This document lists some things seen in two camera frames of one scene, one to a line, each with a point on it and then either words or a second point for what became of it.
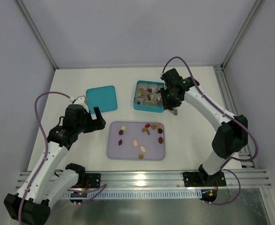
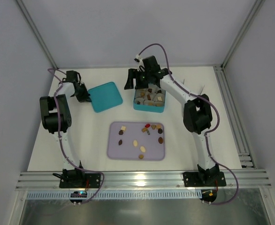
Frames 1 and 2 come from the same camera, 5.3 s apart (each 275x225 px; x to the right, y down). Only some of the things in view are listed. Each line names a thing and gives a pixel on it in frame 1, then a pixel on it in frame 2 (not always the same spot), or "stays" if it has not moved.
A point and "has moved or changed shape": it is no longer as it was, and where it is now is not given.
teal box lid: x=104 y=97 has moved or changed shape
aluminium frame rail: x=163 y=180 stays
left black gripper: x=93 y=122 → x=81 y=92
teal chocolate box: x=147 y=96 stays
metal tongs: x=174 y=110 has moved or changed shape
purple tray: x=136 y=141 stays
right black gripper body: x=166 y=101 → x=136 y=78
